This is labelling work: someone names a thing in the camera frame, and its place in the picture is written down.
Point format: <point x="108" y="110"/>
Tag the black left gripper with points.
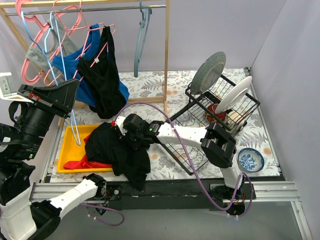
<point x="46" y="100"/>

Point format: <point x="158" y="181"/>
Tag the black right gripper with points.
<point x="135" y="136"/>

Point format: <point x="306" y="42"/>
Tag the thin pink hanger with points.
<point x="84" y="63"/>
<point x="67" y="43"/>

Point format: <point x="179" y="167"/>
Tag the blue tank top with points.
<point x="83" y="94"/>

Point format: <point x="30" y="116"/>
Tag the black tank top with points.
<point x="105" y="86"/>
<point x="105" y="146"/>

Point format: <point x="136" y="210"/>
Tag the red tank top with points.
<point x="84" y="163"/>

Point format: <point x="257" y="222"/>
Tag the grey-blue hanger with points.
<point x="142" y="35"/>

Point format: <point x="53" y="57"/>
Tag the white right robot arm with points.
<point x="218" y="146"/>

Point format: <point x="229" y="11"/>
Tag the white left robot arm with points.
<point x="33" y="211"/>

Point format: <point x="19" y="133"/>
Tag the thick pink hanger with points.
<point x="32" y="50"/>

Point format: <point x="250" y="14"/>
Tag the grey tank top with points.
<point x="40" y="59"/>

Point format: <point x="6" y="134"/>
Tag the yellow plastic tray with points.
<point x="71" y="152"/>

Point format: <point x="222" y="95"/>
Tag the red bowl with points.
<point x="212" y="108"/>

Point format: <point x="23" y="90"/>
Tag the grey patterned plate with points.
<point x="208" y="73"/>

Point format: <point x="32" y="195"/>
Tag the wooden clothes rack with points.
<point x="50" y="3"/>

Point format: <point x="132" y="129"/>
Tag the cream bowl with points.
<point x="234" y="121"/>

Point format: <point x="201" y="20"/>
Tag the floral table mat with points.
<point x="172" y="162"/>

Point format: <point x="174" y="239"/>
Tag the white plate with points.
<point x="234" y="95"/>

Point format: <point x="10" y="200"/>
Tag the blue white porcelain bowl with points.
<point x="250" y="160"/>

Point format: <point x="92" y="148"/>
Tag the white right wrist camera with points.
<point x="119" y="122"/>

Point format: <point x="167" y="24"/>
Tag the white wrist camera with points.
<point x="119" y="122"/>
<point x="9" y="88"/>

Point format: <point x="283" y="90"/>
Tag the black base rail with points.
<point x="181" y="194"/>

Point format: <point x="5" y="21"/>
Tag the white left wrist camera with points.
<point x="9" y="88"/>

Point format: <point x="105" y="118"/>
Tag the black wire dish rack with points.
<point x="192" y="114"/>

